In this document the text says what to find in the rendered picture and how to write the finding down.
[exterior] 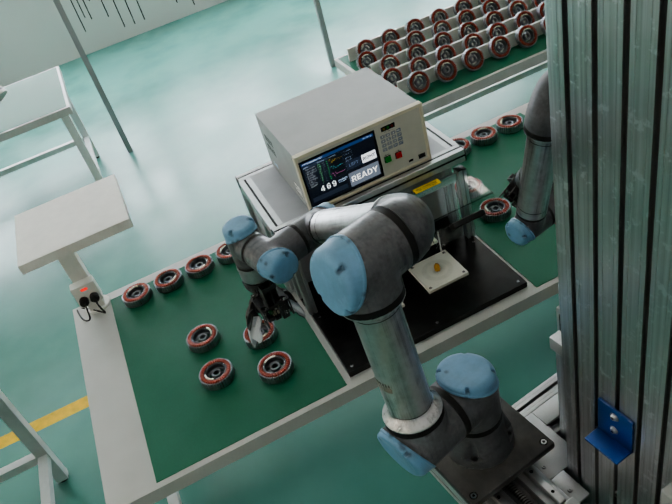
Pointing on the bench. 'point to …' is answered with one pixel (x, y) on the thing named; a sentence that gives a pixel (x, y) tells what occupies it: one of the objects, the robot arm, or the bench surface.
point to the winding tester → (345, 128)
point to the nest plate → (449, 268)
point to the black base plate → (438, 302)
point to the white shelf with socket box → (73, 235)
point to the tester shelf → (441, 150)
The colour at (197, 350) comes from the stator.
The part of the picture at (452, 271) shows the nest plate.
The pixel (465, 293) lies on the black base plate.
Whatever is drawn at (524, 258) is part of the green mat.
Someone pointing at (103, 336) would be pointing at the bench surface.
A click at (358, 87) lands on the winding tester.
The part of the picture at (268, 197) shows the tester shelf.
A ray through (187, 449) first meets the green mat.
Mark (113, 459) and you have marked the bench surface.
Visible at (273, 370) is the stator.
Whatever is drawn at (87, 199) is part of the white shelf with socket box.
